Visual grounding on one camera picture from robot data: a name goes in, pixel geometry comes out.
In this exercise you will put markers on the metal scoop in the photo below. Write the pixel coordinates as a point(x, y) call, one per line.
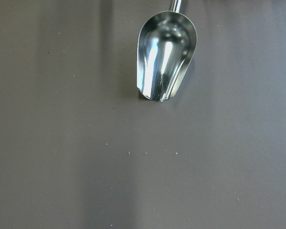
point(165, 48)

